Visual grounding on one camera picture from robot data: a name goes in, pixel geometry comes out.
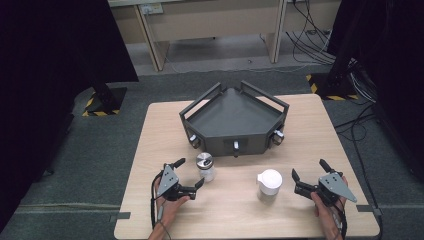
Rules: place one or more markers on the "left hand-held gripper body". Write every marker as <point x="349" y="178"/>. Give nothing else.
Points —
<point x="167" y="181"/>

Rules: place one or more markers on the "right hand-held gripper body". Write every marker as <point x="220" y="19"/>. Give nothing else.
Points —
<point x="333" y="186"/>

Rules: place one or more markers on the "glass jar with silver lid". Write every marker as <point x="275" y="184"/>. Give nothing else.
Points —
<point x="206" y="168"/>

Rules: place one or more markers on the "glass jar with white lid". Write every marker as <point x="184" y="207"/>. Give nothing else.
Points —
<point x="269" y="185"/>

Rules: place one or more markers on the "dark grey corner rack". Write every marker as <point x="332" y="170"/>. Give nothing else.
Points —
<point x="233" y="115"/>

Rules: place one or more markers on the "person's left hand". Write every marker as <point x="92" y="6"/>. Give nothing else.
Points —
<point x="171" y="210"/>

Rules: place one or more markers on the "person's right hand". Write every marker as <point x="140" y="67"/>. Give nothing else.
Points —
<point x="325" y="215"/>

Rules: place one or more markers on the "grey tape piece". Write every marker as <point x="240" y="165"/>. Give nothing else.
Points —
<point x="120" y="216"/>
<point x="366" y="209"/>

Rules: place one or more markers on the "black stand with striped base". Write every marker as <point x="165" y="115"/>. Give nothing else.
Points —
<point x="336" y="83"/>
<point x="105" y="100"/>

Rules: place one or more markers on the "dark curtain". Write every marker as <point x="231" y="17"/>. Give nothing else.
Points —
<point x="396" y="66"/>
<point x="40" y="83"/>

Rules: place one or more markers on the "beige desk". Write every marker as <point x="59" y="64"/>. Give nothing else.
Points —
<point x="213" y="26"/>

